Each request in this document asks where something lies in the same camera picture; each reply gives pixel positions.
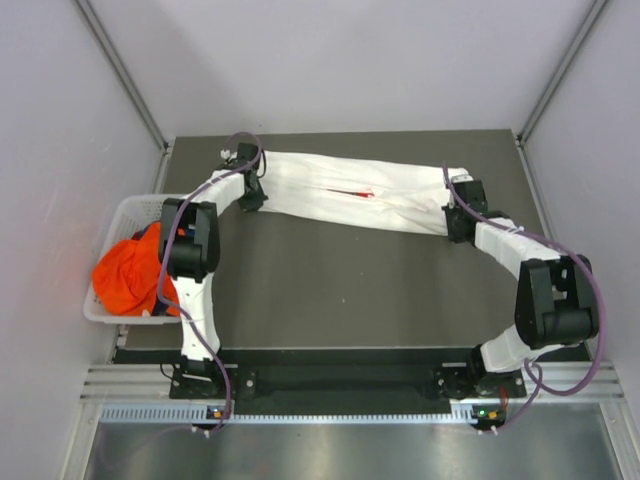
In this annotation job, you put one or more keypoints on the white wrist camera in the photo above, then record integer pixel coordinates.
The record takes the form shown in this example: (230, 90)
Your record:
(459, 175)
(228, 156)

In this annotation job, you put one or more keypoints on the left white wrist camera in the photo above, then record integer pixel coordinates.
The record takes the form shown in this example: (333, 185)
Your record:
(228, 156)

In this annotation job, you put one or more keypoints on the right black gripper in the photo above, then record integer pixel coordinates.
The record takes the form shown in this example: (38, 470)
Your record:
(450, 210)

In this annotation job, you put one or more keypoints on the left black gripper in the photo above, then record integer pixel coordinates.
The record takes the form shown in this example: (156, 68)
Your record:
(255, 202)

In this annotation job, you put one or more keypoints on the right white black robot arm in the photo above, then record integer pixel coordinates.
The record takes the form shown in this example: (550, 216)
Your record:
(558, 302)

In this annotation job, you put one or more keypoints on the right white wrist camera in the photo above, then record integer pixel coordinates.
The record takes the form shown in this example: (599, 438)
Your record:
(459, 175)

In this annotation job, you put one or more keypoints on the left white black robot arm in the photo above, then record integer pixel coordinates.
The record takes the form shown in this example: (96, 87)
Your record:
(189, 252)

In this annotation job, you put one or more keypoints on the white plastic laundry basket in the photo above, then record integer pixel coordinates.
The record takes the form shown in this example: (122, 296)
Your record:
(133, 215)

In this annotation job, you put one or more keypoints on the aluminium frame rail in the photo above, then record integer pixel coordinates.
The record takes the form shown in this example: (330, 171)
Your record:
(145, 383)

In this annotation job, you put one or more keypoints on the white t-shirt red print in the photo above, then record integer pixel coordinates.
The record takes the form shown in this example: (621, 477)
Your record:
(357, 192)

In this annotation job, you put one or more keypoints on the orange t-shirt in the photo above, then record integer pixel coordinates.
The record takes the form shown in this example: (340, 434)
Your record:
(125, 280)

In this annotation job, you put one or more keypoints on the right aluminium corner post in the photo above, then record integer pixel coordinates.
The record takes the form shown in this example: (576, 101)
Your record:
(560, 71)

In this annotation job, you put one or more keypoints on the left aluminium corner post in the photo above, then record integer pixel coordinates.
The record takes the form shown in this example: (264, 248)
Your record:
(109, 50)

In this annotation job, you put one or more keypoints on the aluminium corner post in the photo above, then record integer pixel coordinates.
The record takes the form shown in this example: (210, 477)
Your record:
(109, 50)
(560, 71)

